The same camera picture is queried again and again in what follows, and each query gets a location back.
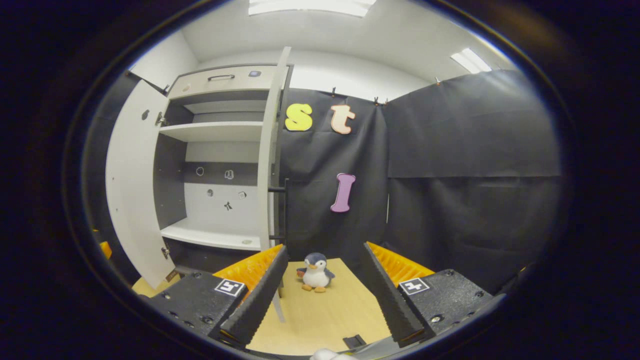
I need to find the white cabinet door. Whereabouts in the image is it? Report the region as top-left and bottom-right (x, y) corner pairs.
(256, 46), (292, 323)
(105, 79), (176, 290)

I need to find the ceiling light panel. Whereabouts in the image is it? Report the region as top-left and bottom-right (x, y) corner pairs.
(248, 0), (377, 18)
(450, 47), (492, 74)

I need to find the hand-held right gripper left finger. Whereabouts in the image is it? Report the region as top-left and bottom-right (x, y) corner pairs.
(150, 244), (289, 348)

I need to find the penguin plush toy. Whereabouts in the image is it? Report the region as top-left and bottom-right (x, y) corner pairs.
(296, 252), (336, 293)

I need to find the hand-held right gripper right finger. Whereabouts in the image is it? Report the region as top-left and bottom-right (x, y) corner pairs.
(361, 241), (493, 348)

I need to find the white and grey cabinet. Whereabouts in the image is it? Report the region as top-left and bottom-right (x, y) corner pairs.
(152, 64), (296, 275)

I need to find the black backdrop cloth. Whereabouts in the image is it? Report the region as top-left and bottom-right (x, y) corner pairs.
(82, 70), (561, 296)

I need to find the white cabinet drawer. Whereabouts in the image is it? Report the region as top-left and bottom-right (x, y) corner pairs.
(167, 65), (281, 99)

